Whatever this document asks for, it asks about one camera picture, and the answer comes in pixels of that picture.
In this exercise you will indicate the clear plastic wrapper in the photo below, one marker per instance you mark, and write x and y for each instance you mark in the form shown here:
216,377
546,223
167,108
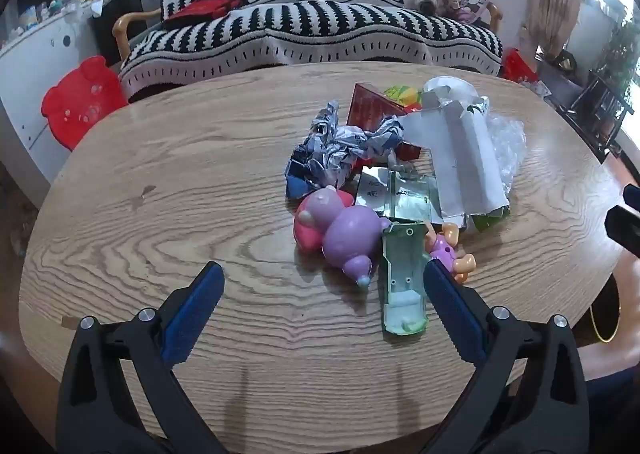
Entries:
507,144

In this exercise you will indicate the wooden frame sofa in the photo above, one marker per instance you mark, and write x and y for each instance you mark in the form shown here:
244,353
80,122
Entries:
125,26

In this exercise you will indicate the person's leg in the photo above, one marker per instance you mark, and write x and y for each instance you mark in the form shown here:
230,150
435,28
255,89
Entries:
612,369

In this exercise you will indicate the black white striped sofa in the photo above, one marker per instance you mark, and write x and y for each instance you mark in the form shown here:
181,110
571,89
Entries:
310,29

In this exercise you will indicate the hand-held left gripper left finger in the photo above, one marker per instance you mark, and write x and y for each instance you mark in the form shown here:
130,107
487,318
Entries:
195,314

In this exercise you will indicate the green wrapper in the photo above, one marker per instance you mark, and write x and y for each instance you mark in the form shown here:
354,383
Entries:
487,221

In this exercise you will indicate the red box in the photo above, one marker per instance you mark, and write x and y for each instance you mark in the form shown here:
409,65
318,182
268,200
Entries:
367,106

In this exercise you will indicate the pale green plastic tray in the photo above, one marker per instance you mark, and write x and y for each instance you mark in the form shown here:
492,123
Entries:
402,274

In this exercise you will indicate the red cushion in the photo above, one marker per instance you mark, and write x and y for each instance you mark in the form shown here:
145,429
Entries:
205,8

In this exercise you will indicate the purple pink plastic toy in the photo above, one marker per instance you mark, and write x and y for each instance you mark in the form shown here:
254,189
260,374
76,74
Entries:
345,234

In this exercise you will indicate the red pig-shaped stool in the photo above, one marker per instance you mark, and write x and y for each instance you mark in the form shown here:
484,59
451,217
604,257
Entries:
82,101

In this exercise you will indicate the black bin with gold rim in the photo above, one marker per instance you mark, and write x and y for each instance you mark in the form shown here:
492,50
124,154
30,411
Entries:
602,309

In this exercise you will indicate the black side table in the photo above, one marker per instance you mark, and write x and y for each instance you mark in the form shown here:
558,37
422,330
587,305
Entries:
597,109

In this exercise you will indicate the white paper cup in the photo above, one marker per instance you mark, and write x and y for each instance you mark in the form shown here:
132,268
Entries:
447,86

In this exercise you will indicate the unfolded white paper carton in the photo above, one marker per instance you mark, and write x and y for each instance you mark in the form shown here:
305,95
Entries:
465,154

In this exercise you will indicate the green potted plant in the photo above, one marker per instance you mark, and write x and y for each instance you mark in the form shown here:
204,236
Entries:
617,54

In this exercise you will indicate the small purple toy figure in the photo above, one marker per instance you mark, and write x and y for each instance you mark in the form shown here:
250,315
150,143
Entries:
442,246

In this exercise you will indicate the white cabinet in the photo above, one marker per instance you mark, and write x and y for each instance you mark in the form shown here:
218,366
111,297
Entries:
35,79

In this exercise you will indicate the crumpled silver foil wrapper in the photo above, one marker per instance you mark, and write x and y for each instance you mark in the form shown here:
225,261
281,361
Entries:
330,154

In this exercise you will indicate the pink printed cushion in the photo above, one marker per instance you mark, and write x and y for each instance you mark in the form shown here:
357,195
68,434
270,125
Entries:
472,4

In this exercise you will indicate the person's right forearm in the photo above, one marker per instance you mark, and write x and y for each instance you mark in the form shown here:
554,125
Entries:
629,294

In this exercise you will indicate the yellow green snack packet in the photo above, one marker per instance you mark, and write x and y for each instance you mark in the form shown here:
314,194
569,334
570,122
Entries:
400,94

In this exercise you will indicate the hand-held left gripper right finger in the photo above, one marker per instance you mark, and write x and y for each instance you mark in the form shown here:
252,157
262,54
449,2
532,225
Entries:
452,314

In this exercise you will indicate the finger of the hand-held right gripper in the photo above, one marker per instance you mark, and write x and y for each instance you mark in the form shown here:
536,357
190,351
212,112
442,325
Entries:
633,195
624,229

